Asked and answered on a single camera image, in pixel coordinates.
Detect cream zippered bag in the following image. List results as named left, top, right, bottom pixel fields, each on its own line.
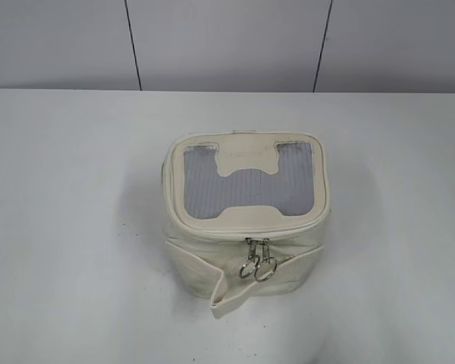
left=162, top=131, right=331, bottom=319

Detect silver zipper pull ring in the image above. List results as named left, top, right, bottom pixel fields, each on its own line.
left=237, top=237, right=262, bottom=281
left=253, top=237, right=278, bottom=284

